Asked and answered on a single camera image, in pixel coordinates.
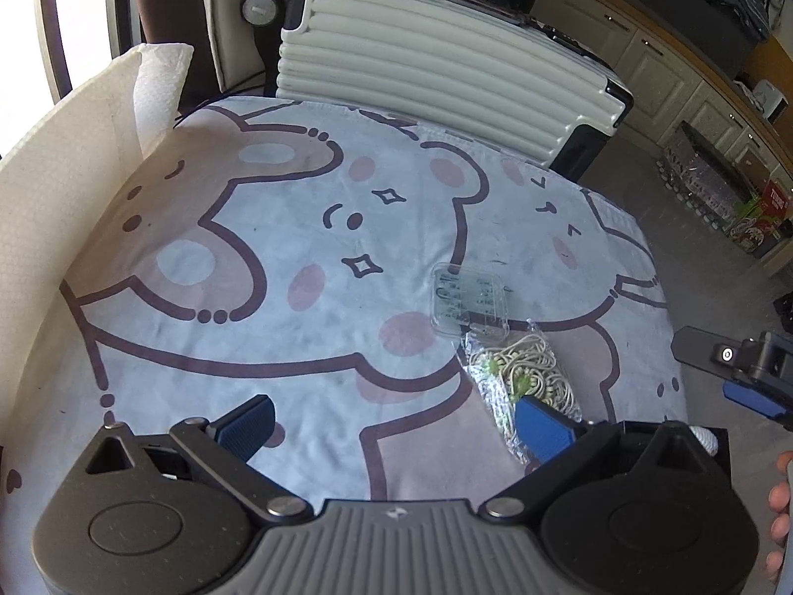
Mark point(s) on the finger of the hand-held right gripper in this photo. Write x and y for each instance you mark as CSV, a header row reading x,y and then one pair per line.
x,y
706,350
753,396

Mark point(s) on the pack of water bottles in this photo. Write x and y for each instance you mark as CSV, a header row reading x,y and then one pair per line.
x,y
706,173

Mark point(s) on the black cardboard box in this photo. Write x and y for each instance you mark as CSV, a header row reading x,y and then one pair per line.
x,y
723,453

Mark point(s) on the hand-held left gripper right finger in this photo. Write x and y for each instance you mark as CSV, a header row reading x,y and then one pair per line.
x,y
545,427

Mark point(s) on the person's right hand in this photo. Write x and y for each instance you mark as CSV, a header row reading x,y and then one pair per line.
x,y
782,508

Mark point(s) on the white countertop appliance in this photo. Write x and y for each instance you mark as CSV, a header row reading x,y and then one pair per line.
x,y
771,100

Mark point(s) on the cream ribbed suitcase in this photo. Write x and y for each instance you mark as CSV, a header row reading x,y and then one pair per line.
x,y
446,62

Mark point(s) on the green printed carton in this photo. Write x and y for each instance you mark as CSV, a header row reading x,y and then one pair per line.
x,y
753,229

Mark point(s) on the white paper towel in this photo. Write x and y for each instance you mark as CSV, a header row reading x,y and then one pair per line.
x,y
161,87

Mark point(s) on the clear plastic case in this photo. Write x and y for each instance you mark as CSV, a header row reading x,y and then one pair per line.
x,y
471,300

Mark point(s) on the cream kitchen cabinets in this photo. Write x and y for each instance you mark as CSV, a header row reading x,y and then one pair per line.
x,y
650,68

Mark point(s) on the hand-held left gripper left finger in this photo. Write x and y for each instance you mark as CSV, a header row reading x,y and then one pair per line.
x,y
248,424

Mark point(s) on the red beer carton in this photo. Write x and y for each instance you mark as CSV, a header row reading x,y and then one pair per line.
x,y
777,198

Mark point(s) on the crochet pastel bunny toy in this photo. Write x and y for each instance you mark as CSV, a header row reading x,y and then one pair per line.
x,y
706,440

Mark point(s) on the bear printed blanket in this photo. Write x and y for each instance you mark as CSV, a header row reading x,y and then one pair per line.
x,y
279,248

